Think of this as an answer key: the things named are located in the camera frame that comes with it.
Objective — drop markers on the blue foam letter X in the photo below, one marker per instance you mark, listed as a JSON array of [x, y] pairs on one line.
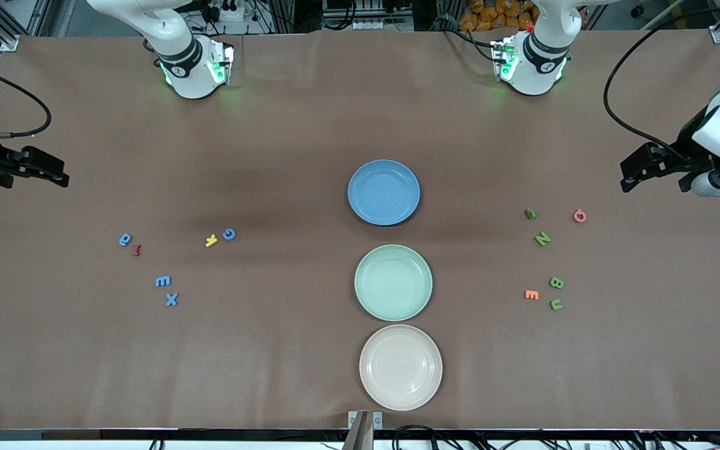
[[172, 299]]

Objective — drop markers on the blue foam letter G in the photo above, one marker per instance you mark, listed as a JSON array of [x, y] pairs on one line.
[[229, 234]]

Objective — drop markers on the beige plate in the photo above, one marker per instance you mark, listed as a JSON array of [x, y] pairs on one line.
[[400, 367]]

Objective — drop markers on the green plate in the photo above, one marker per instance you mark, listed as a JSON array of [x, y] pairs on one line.
[[393, 282]]

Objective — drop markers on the green foam letter C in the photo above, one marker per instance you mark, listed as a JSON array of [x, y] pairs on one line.
[[555, 305]]

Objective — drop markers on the pink foam letter Q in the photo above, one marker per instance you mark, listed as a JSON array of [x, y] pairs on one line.
[[575, 216]]

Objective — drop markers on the long white power strip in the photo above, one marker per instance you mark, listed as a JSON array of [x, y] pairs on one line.
[[382, 25]]

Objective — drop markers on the orange foam letter E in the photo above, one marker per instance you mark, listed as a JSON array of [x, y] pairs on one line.
[[531, 294]]

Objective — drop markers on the metal camera post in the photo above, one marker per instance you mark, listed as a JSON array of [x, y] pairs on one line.
[[363, 431]]

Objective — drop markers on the white power strip with plugs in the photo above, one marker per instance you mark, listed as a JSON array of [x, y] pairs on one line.
[[229, 14]]

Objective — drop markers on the brown table cover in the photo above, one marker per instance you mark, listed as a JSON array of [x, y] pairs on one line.
[[272, 375]]

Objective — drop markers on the blue plate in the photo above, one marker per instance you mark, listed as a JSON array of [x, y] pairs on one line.
[[384, 192]]

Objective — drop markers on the green foam letter N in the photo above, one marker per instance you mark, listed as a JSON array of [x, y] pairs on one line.
[[542, 239]]

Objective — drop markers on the yellow foam letter Y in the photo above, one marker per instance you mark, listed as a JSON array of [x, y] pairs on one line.
[[211, 240]]

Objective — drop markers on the blue foam letter E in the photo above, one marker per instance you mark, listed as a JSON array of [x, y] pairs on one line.
[[163, 281]]

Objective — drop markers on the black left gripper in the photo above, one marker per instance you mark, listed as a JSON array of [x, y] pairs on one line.
[[686, 154]]

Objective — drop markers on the blue foam letter Q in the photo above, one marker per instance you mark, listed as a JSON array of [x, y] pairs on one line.
[[125, 239]]

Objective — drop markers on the bag of orange items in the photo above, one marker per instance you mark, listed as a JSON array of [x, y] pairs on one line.
[[497, 15]]

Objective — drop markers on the green foam letter B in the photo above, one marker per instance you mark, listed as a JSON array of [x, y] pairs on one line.
[[557, 282]]

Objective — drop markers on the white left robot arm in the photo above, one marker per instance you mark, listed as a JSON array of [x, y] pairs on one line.
[[538, 62]]

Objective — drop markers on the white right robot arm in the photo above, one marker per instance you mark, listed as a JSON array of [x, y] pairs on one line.
[[191, 62]]

